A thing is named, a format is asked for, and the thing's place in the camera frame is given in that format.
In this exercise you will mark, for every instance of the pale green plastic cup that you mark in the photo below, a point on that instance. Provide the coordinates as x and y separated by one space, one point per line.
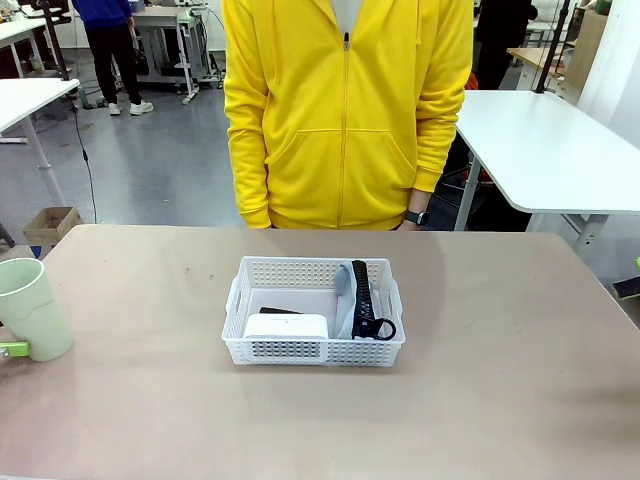
35 310

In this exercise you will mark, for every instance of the grey zip pouch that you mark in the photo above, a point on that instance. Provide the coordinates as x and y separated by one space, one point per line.
364 300

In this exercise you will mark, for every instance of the white cardboard box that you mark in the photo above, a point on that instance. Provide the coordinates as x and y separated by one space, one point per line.
285 327

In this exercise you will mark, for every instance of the person's left forearm yellow sleeve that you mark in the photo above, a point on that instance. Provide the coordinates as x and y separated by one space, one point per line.
440 150

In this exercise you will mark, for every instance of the person's right forearm yellow sleeve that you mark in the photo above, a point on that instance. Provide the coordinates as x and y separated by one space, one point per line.
247 170

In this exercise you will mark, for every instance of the white perforated plastic basket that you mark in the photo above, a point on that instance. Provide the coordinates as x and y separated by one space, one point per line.
280 350

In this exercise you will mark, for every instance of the person's left hand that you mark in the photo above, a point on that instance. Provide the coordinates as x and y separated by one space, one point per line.
412 227

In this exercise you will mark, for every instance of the open brown cardboard box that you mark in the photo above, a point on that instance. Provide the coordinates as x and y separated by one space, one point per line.
50 225

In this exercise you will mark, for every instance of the large white table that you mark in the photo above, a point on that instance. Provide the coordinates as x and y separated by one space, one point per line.
550 150

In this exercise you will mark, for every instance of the white partition panel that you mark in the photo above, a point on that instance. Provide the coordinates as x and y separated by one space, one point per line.
615 55

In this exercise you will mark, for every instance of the tall brown cabinet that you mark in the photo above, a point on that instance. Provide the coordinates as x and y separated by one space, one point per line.
587 45

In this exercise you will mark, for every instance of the black smartwatch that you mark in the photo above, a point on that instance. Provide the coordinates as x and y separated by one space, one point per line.
416 217

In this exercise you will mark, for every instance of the thin black pole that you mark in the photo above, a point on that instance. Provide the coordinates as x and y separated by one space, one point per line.
552 50

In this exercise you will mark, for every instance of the wooden top desk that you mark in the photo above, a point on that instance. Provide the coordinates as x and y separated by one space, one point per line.
530 56

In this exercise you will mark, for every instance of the white table with round leg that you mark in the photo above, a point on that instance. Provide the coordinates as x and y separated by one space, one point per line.
30 97

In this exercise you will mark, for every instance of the person in black clothes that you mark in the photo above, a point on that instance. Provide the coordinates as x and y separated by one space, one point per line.
500 45

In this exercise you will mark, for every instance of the black pole stand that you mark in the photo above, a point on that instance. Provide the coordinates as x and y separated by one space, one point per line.
55 45

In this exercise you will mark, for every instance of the person in blue top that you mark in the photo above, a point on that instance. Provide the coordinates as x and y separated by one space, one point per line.
110 50

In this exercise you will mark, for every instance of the small white desk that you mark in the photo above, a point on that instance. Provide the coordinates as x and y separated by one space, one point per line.
20 27

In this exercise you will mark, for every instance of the person in yellow hoodie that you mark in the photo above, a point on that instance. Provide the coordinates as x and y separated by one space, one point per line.
345 125

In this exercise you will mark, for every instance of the grey desk with white legs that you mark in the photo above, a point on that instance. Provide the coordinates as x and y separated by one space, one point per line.
170 20

